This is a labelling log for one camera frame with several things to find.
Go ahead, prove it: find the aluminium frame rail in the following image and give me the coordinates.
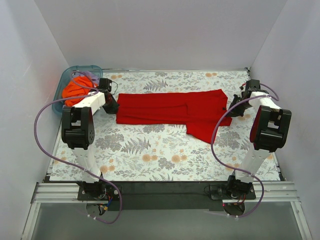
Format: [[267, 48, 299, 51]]
[[21, 181, 312, 240]]

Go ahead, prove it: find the orange t shirt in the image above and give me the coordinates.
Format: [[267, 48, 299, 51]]
[[62, 76, 98, 98]]

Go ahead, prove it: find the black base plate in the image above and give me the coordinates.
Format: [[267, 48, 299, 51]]
[[77, 181, 256, 213]]

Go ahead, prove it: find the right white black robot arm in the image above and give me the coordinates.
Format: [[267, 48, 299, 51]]
[[226, 79, 292, 198]]

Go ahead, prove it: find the teal plastic bin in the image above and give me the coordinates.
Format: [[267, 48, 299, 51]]
[[52, 65, 105, 116]]

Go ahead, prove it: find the red t shirt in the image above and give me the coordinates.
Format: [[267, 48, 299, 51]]
[[116, 89, 228, 144]]

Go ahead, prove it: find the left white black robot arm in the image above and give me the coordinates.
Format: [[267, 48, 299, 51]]
[[61, 78, 119, 200]]

